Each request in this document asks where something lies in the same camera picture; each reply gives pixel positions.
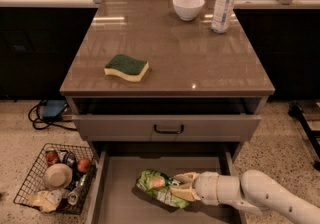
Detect crumpled yellow snack bag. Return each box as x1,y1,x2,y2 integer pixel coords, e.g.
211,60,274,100
26,189,69,213

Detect blue power box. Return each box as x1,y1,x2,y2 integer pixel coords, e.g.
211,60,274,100
42,100,66,120

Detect green rice chip bag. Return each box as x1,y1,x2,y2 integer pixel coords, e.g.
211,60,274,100
136,169,189,208

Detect red can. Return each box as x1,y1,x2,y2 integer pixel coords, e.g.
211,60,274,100
45,150,60,166

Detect clear plastic water bottle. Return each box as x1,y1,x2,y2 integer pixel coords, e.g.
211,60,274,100
211,0,235,33

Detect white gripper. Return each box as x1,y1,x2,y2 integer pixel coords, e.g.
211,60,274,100
169,172,219,206

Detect grey top drawer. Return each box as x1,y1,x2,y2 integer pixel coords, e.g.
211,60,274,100
73,98,261,142

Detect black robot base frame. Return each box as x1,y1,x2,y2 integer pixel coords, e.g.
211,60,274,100
288,101,320,171

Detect grey drawer cabinet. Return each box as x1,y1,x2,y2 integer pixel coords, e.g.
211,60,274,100
61,0,274,167

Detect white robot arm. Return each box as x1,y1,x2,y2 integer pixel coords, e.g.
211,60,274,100
170,170,320,224

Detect white ceramic bowl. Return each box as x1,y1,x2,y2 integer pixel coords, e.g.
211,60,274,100
172,0,205,21

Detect small glass bottle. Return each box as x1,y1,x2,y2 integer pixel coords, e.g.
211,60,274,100
67,175,87,206

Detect black drawer handle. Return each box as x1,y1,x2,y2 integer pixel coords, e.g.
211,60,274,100
153,124,184,134

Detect dark blue snack bag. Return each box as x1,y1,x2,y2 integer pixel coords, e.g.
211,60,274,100
58,150,77,168

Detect green and yellow sponge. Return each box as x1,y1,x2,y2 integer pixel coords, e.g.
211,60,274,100
104,54,149,83

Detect black wire basket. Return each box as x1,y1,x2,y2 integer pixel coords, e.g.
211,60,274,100
14,143,96,215

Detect black floor cable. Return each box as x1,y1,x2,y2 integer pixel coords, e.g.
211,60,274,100
27,99,78,132

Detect red apple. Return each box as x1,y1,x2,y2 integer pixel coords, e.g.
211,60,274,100
77,158,91,173

